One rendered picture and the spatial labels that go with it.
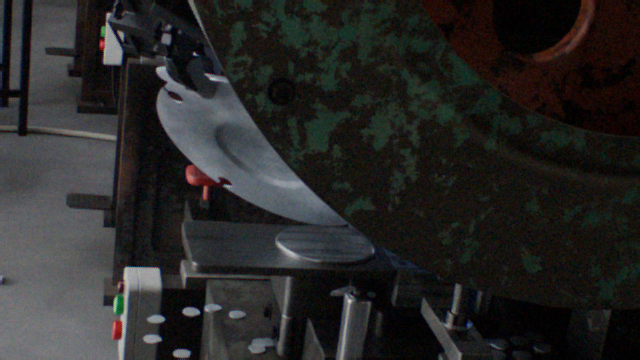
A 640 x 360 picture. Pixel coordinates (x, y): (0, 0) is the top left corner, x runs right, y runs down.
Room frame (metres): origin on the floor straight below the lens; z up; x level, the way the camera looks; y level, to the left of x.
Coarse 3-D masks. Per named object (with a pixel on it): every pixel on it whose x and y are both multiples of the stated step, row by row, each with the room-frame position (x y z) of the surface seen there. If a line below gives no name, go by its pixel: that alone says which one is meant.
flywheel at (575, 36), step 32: (448, 0) 1.02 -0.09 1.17; (480, 0) 1.03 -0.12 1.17; (608, 0) 1.06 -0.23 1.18; (448, 32) 1.02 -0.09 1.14; (480, 32) 1.03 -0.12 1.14; (576, 32) 1.07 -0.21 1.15; (608, 32) 1.06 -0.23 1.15; (480, 64) 1.03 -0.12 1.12; (512, 64) 1.04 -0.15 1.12; (544, 64) 1.05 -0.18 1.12; (576, 64) 1.05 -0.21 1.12; (608, 64) 1.06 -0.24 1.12; (512, 96) 1.04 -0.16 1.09; (544, 96) 1.05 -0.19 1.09; (576, 96) 1.05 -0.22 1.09; (608, 96) 1.06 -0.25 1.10; (608, 128) 1.06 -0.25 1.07
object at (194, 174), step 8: (192, 168) 1.71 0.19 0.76; (192, 176) 1.68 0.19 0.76; (200, 176) 1.68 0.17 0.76; (208, 176) 1.68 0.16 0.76; (192, 184) 1.68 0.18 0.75; (200, 184) 1.68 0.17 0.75; (208, 184) 1.68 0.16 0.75; (216, 184) 1.68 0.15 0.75; (224, 184) 1.68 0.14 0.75; (208, 192) 1.70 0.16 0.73
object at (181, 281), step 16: (192, 272) 1.60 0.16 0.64; (176, 288) 1.59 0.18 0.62; (192, 288) 1.59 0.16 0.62; (176, 304) 1.59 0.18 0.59; (192, 304) 1.59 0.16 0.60; (176, 320) 1.59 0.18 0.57; (192, 320) 1.59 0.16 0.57; (160, 336) 1.58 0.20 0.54; (176, 336) 1.59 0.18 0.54; (192, 336) 1.59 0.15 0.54; (160, 352) 1.58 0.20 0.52; (192, 352) 1.60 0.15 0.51
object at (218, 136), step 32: (160, 96) 1.41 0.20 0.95; (192, 96) 1.38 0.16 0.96; (224, 96) 1.34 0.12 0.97; (192, 128) 1.43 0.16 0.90; (224, 128) 1.41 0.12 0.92; (256, 128) 1.37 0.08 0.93; (192, 160) 1.50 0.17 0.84; (224, 160) 1.46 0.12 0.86; (256, 160) 1.43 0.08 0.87; (256, 192) 1.48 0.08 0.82; (288, 192) 1.44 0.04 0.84; (320, 224) 1.46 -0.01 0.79
